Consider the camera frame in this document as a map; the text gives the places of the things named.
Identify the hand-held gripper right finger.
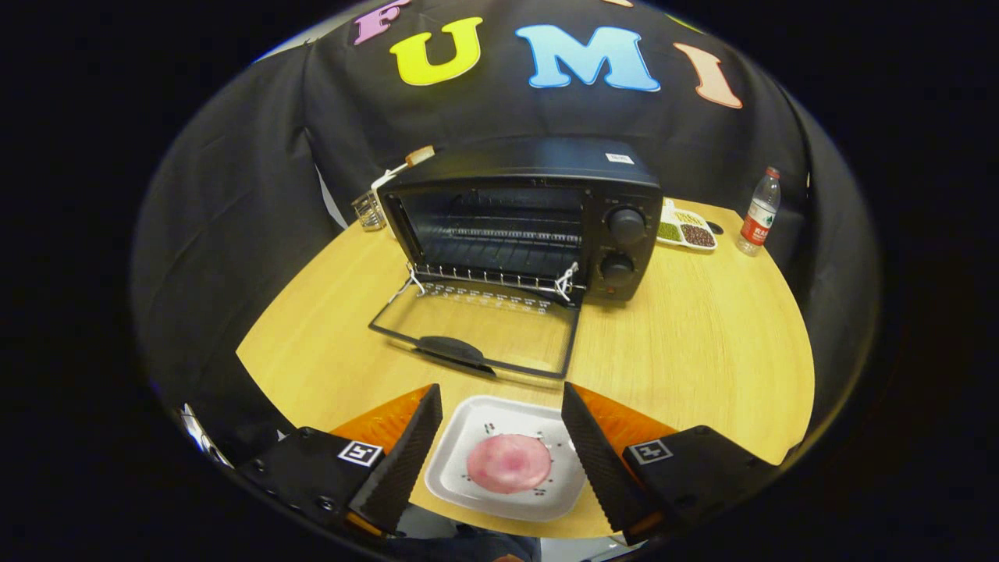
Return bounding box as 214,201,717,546
561,382,781,547

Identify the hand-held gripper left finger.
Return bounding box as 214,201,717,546
234,383,443,541

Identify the pink ham slice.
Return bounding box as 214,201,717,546
467,434,553,495

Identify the white square plate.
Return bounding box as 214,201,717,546
424,395,588,522

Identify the black toaster oven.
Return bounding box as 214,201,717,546
368,137,664,381

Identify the white pop-up toaster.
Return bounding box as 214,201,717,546
370,160,414,192

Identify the shiny metal bar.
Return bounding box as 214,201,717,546
180,403,233,469

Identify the white divided bean tray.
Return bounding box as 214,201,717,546
656,199,717,251

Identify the clear pen holder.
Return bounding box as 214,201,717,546
351,190,387,233

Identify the plastic water bottle red label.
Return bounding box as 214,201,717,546
736,166,781,257

